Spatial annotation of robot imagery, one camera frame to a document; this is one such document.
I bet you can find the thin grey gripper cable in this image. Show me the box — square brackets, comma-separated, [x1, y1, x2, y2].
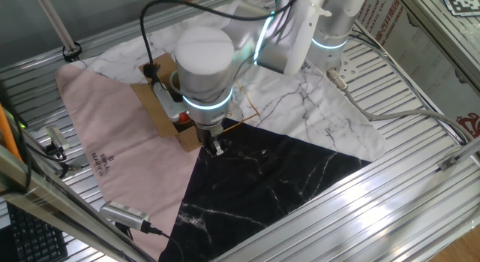
[169, 68, 182, 95]

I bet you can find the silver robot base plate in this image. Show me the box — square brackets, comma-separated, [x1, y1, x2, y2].
[335, 53, 360, 83]

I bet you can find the silver vented camera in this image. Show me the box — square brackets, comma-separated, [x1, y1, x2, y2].
[99, 200, 153, 235]

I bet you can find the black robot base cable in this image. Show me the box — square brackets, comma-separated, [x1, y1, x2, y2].
[348, 28, 468, 145]

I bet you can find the small silver camera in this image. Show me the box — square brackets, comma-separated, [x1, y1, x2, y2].
[45, 125, 71, 152]

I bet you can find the black pole clamp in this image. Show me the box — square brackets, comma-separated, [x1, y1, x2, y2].
[61, 41, 83, 63]

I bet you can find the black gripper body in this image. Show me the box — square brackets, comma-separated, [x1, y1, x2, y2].
[194, 122, 226, 145]

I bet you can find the black keyboard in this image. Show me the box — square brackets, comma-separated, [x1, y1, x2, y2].
[6, 201, 69, 262]

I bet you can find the marble and pink pattern cloth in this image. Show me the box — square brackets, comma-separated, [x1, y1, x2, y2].
[55, 0, 387, 262]

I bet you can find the aluminium pole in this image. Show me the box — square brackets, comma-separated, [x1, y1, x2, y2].
[32, 0, 78, 53]

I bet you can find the aluminium frame beam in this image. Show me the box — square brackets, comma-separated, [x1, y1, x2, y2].
[0, 143, 157, 262]

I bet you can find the orange pole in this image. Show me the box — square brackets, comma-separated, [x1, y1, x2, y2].
[0, 104, 23, 161]

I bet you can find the small metal bracket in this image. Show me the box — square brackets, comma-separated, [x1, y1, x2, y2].
[437, 156, 459, 172]

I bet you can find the thick grey base cable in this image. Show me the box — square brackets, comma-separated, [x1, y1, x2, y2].
[325, 68, 477, 143]

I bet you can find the printed grey panel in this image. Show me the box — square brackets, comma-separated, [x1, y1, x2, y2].
[354, 0, 480, 141]

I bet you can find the black white fiducial marker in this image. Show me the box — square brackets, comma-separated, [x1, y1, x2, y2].
[440, 0, 480, 17]

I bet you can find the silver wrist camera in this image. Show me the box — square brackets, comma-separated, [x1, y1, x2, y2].
[152, 80, 188, 123]

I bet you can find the brown cardboard box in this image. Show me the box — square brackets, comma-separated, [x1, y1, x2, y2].
[130, 52, 203, 153]

